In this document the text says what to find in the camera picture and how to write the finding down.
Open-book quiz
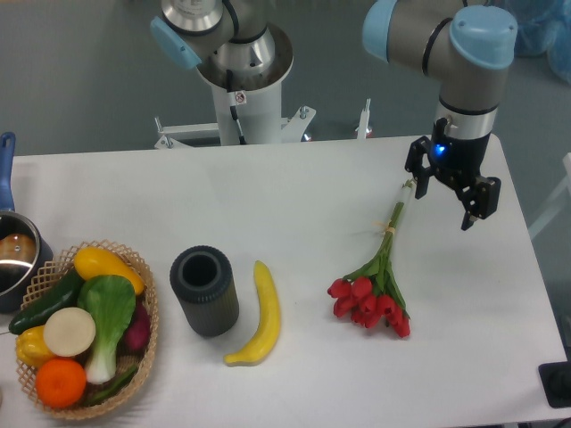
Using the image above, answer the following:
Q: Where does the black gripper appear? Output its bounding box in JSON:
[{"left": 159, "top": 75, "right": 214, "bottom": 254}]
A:
[{"left": 405, "top": 118, "right": 501, "bottom": 231}]

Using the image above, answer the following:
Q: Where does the red tulip bouquet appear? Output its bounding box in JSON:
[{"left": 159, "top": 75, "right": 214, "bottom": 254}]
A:
[{"left": 327, "top": 179, "right": 416, "bottom": 339}]

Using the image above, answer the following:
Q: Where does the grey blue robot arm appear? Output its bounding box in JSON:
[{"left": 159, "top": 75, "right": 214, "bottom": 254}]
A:
[{"left": 150, "top": 1, "right": 517, "bottom": 228}]

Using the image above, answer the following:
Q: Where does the blue plastic bag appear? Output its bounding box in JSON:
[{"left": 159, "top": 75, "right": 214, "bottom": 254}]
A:
[{"left": 486, "top": 1, "right": 570, "bottom": 85}]

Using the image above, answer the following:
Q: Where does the yellow banana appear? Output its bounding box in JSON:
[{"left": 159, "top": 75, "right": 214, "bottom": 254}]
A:
[{"left": 223, "top": 260, "right": 281, "bottom": 366}]

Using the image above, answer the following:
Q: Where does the black device at edge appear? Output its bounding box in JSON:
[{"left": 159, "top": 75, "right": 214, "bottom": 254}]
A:
[{"left": 538, "top": 361, "right": 570, "bottom": 408}]

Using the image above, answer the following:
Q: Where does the dark grey ribbed vase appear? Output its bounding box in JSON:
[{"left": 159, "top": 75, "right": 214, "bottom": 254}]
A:
[{"left": 170, "top": 245, "right": 240, "bottom": 337}]

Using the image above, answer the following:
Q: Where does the purple sweet potato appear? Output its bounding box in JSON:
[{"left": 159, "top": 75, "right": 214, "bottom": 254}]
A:
[{"left": 123, "top": 301, "right": 151, "bottom": 352}]

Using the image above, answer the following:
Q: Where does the green bok choy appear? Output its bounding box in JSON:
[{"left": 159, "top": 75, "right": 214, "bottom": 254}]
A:
[{"left": 78, "top": 275, "right": 136, "bottom": 384}]

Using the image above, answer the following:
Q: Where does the yellow squash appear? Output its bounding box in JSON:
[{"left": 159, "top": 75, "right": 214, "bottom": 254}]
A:
[{"left": 73, "top": 246, "right": 145, "bottom": 295}]

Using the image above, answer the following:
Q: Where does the green chili pepper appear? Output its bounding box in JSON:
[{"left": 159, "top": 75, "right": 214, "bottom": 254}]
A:
[{"left": 83, "top": 366, "right": 138, "bottom": 407}]

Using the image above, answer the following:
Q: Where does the woven wicker basket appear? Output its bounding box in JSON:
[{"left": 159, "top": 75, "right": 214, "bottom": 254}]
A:
[{"left": 16, "top": 240, "right": 159, "bottom": 421}]

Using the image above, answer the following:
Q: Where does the dark green cucumber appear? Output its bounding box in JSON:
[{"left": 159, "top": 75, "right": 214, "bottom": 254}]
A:
[{"left": 8, "top": 268, "right": 85, "bottom": 335}]

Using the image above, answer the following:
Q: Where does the white round radish slice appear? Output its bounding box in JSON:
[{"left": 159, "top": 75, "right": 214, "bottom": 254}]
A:
[{"left": 43, "top": 307, "right": 95, "bottom": 358}]

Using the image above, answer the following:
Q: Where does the orange fruit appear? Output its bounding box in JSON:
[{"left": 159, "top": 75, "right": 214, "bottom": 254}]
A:
[{"left": 35, "top": 358, "right": 87, "bottom": 408}]

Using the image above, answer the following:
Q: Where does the yellow bell pepper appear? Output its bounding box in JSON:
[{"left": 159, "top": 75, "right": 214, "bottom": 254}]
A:
[{"left": 16, "top": 325, "right": 55, "bottom": 368}]

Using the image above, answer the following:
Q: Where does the white frame at right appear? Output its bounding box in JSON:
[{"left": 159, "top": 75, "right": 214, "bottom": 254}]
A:
[{"left": 528, "top": 152, "right": 570, "bottom": 240}]

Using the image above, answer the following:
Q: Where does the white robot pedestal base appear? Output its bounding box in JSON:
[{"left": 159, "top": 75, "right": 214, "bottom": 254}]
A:
[{"left": 151, "top": 17, "right": 317, "bottom": 146}]

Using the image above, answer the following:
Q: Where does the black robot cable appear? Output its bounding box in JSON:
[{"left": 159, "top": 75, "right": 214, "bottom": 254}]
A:
[{"left": 225, "top": 69, "right": 248, "bottom": 146}]

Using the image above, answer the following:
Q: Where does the blue pot with handle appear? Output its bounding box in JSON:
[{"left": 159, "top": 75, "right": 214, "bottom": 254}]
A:
[{"left": 1, "top": 132, "right": 53, "bottom": 314}]

